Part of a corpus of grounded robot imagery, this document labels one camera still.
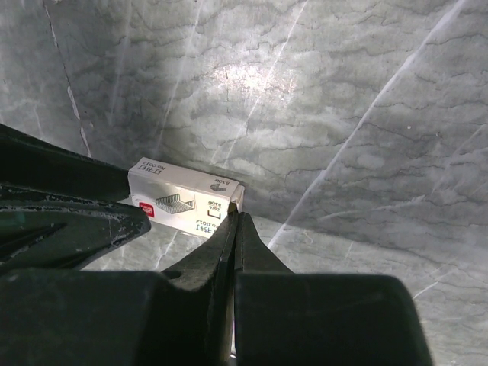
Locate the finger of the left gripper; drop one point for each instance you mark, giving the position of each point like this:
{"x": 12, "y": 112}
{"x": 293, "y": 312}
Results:
{"x": 70, "y": 234}
{"x": 29, "y": 162}

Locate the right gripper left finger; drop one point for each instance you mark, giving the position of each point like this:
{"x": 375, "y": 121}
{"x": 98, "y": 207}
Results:
{"x": 200, "y": 306}

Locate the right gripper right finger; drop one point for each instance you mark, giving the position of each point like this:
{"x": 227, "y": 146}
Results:
{"x": 258, "y": 297}

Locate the white staple box sleeve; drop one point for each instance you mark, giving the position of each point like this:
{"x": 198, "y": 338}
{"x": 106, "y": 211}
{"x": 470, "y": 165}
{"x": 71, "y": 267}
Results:
{"x": 191, "y": 201}

